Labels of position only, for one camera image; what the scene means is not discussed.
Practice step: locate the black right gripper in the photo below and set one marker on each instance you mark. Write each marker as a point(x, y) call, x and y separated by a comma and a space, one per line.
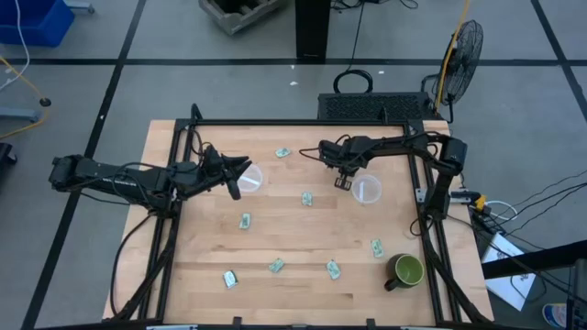
point(346, 151)

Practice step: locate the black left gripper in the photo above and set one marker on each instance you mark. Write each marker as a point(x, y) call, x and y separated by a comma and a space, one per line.
point(213, 165)

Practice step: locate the green white sweetener packet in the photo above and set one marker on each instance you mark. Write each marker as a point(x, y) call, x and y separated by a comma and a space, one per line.
point(283, 152)
point(306, 198)
point(377, 248)
point(245, 221)
point(230, 278)
point(276, 265)
point(333, 269)

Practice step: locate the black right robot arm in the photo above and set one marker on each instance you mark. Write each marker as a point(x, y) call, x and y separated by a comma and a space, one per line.
point(454, 151)

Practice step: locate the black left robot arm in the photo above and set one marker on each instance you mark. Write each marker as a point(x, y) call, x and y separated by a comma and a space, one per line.
point(114, 179)

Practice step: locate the white paper packet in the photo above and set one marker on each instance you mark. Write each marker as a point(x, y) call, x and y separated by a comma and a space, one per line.
point(250, 178)
point(362, 191)

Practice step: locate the clear plastic bowl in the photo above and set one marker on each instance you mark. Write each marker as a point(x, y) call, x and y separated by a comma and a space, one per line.
point(254, 181)
point(372, 189)

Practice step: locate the black perforated computer case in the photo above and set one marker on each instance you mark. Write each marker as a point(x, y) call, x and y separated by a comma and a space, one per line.
point(367, 106)

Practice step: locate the green ceramic mug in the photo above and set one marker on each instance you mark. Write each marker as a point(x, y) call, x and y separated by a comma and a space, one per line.
point(408, 271)

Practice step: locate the yellow plug connector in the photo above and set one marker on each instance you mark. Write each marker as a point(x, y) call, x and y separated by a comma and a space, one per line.
point(480, 202)

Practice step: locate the black upright tower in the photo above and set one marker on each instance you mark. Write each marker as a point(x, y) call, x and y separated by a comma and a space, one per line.
point(313, 28)

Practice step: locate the grey wooden crate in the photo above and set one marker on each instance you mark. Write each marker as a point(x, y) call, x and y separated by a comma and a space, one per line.
point(238, 18)

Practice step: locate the black floor fan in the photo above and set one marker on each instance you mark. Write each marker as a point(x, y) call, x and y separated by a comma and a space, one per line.
point(461, 64)

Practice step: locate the white printed paper box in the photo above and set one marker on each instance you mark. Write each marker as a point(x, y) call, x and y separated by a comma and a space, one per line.
point(506, 275)

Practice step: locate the black round floor disc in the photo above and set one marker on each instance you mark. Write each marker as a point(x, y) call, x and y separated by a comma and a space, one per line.
point(45, 102)

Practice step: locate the black slanted beam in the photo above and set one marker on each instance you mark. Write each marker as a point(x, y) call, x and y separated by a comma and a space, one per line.
point(536, 262)

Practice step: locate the grey metal bench foot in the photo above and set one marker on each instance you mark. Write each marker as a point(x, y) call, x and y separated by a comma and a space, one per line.
point(18, 114)
point(80, 6)

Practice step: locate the black floor object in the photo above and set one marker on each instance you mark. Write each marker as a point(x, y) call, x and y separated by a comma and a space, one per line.
point(7, 153)

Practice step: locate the blue white round object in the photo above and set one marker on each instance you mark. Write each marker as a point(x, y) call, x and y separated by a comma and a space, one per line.
point(556, 315)

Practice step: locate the blue plastic bin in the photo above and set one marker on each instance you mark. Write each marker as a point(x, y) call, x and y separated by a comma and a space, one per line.
point(34, 20)

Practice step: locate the black equipment stand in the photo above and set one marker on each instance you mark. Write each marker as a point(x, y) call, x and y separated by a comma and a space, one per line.
point(579, 293)

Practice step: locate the black aluminium table frame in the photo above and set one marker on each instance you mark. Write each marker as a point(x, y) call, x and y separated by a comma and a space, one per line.
point(275, 122)

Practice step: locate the grey metal mounting bracket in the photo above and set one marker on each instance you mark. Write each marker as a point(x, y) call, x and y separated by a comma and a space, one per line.
point(421, 194)

